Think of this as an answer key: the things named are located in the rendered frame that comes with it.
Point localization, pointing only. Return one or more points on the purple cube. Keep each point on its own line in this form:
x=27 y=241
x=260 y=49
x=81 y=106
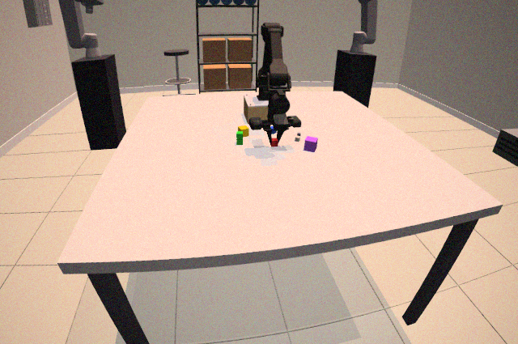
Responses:
x=310 y=144

